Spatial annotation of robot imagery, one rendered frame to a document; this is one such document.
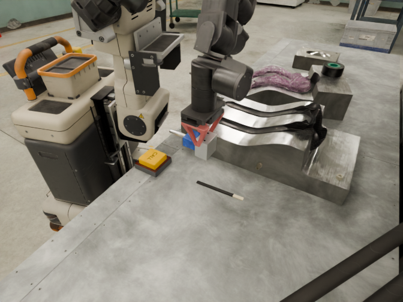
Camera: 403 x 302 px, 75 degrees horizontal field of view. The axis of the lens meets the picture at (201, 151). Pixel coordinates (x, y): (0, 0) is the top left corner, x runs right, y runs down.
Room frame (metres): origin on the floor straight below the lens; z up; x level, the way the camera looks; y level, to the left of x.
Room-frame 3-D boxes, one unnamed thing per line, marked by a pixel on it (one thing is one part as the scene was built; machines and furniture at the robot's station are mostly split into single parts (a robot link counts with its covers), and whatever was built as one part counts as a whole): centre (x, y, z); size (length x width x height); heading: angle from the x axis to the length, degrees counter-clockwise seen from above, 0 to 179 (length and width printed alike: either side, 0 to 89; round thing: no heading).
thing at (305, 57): (1.38, -0.61, 0.84); 0.20 x 0.15 x 0.07; 59
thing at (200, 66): (0.52, -0.01, 1.12); 0.07 x 0.06 x 0.07; 50
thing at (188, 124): (0.52, 0.00, 0.99); 0.07 x 0.07 x 0.09; 59
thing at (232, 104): (0.69, -0.21, 0.92); 0.35 x 0.16 x 0.09; 59
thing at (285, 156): (0.67, -0.22, 0.87); 0.50 x 0.26 x 0.14; 59
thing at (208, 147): (0.55, 0.03, 0.93); 0.13 x 0.05 x 0.05; 59
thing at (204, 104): (0.53, -0.01, 1.06); 0.10 x 0.07 x 0.07; 149
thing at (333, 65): (1.02, -0.53, 0.93); 0.08 x 0.08 x 0.04
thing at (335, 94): (1.02, -0.32, 0.86); 0.50 x 0.26 x 0.11; 77
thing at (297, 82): (1.02, -0.32, 0.90); 0.26 x 0.18 x 0.08; 77
